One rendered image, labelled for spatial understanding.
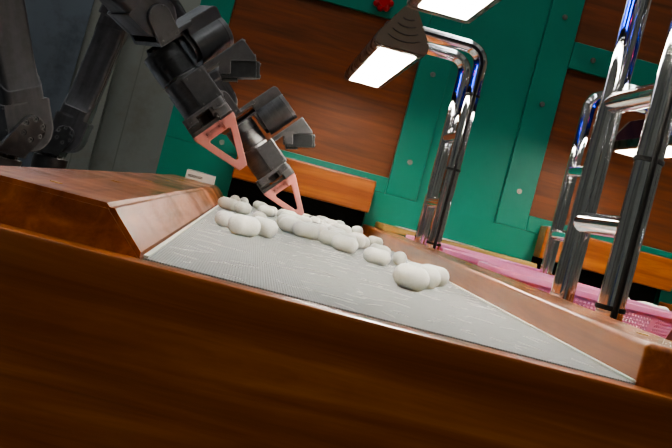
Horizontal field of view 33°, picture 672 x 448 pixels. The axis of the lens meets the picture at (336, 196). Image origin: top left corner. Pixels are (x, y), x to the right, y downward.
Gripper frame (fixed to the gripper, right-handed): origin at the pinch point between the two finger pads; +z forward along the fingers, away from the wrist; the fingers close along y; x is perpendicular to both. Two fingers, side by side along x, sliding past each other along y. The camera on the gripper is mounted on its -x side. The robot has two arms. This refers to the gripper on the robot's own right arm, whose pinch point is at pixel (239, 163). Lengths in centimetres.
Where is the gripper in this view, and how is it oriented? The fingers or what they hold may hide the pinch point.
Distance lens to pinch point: 163.9
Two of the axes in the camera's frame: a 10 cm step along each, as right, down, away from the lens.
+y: -0.7, -0.2, 10.0
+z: 5.7, 8.2, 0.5
